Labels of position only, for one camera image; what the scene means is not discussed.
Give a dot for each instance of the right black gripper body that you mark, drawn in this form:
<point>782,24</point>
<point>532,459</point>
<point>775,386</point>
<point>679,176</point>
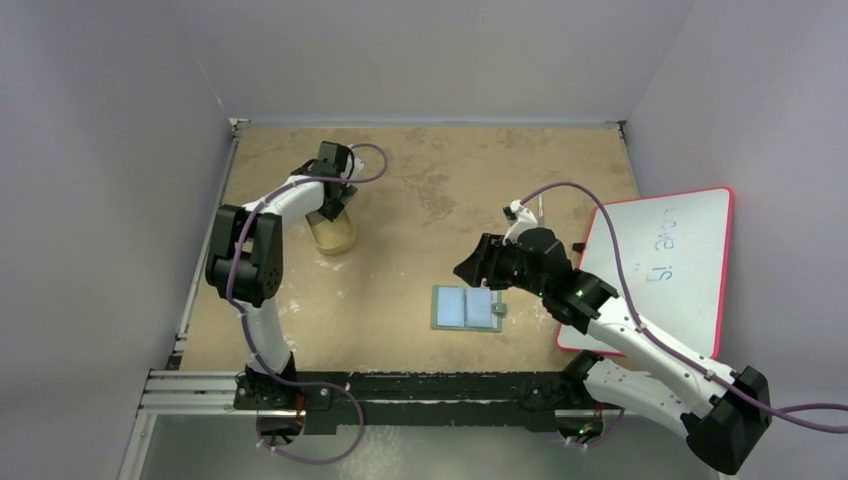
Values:
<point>491,258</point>

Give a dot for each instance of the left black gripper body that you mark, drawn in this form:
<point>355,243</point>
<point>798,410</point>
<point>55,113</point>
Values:
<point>333,208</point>

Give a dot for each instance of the green card holder wallet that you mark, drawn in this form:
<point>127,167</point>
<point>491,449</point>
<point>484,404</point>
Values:
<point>467,309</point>

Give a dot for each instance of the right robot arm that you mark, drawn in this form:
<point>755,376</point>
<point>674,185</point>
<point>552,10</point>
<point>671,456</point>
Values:
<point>710,405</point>

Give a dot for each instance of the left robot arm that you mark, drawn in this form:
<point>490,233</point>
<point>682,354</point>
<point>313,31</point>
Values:
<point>245,258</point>

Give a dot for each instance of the beige oval tray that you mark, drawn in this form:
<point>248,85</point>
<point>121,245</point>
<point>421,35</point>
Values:
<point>332,237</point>

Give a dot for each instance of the pink framed whiteboard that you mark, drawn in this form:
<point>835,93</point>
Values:
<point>671,252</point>

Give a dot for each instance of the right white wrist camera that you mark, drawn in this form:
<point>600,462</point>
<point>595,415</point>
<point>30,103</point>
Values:
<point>520,219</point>

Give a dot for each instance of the black base frame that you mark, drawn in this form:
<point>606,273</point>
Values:
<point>536,401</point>

